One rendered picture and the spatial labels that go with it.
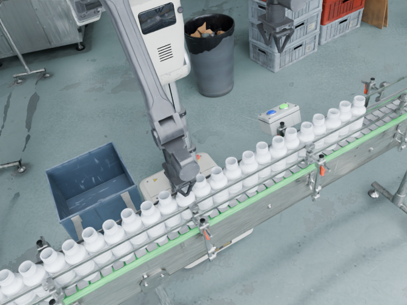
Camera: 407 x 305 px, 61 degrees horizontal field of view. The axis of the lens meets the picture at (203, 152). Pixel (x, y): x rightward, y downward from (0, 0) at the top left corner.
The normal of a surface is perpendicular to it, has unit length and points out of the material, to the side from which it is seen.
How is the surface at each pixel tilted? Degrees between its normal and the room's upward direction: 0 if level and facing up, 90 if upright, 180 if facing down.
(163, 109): 62
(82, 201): 0
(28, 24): 90
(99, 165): 90
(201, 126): 0
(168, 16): 90
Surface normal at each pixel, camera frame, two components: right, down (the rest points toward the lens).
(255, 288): -0.12, -0.69
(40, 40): 0.21, 0.68
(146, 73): 0.36, 0.18
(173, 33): 0.48, 0.58
